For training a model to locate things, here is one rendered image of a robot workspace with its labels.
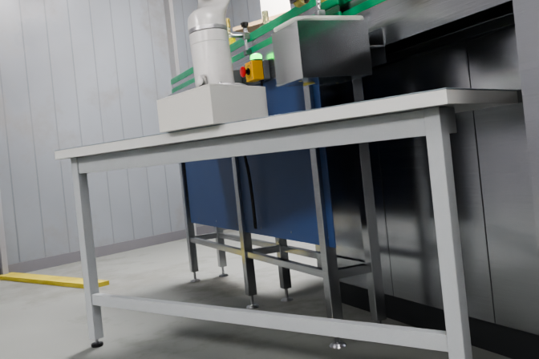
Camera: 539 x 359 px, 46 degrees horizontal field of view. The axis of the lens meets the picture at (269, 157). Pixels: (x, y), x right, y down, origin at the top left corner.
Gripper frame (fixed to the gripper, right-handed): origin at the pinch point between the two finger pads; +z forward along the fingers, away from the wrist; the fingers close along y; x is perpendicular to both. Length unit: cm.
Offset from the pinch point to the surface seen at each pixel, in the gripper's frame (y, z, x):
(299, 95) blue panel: 13.5, 24.6, 32.3
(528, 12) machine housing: 3, 26, -77
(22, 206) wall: -60, 53, 334
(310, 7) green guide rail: 13.3, -1.6, 17.6
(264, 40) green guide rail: 14, 0, 55
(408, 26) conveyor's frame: 20.3, 14.8, -21.5
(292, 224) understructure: 13, 69, 50
